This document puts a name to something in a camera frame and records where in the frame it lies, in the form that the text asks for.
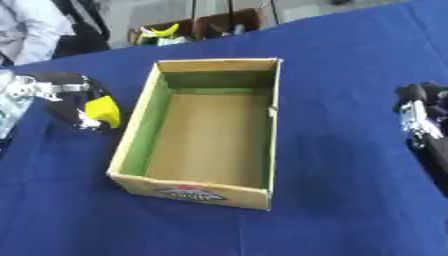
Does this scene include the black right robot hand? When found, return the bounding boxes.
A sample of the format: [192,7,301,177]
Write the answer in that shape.
[392,81,448,149]

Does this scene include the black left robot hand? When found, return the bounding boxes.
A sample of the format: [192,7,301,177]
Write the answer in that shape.
[21,71,123,132]

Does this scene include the yellow block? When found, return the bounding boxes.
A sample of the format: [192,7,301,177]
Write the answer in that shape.
[82,95,123,129]

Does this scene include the tan cardboard box green inside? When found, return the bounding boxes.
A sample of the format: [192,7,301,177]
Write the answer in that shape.
[105,57,284,212]

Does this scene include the brown cardboard box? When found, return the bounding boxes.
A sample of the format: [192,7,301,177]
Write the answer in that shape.
[126,7,266,46]

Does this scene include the person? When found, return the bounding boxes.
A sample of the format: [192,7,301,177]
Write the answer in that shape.
[0,0,112,67]

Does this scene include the yellow toy banana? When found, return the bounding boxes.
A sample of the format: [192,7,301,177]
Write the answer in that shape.
[138,23,182,40]

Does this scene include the black tripod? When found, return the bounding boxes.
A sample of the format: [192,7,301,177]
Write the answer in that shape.
[189,0,282,28]

